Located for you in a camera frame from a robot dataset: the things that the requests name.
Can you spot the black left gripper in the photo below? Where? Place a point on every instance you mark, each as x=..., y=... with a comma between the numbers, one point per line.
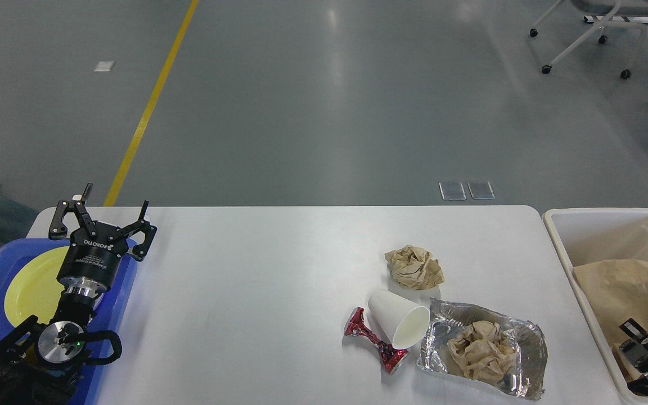
x=90, y=264

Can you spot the white paper cup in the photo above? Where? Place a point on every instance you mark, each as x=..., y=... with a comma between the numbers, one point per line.
x=403, y=321

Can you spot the brown paper bag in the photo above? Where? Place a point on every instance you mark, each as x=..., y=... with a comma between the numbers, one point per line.
x=616, y=290

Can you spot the yellow plastic plate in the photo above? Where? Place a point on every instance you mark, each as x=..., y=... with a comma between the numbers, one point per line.
x=35, y=289

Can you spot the crumpled brown paper on foil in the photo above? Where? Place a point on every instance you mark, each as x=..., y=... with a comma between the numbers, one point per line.
x=482, y=352

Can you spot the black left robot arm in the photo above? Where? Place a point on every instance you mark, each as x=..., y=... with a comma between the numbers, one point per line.
x=42, y=363

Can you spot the brown paper ball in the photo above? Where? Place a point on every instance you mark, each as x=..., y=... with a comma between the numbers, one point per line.
x=414, y=268

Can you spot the white office chair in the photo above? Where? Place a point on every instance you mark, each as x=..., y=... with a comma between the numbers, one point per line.
x=608, y=14

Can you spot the white plastic bin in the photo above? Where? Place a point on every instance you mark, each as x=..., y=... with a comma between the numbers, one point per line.
x=588, y=235

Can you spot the crushed red can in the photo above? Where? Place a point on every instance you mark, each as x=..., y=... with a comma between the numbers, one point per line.
x=390, y=357

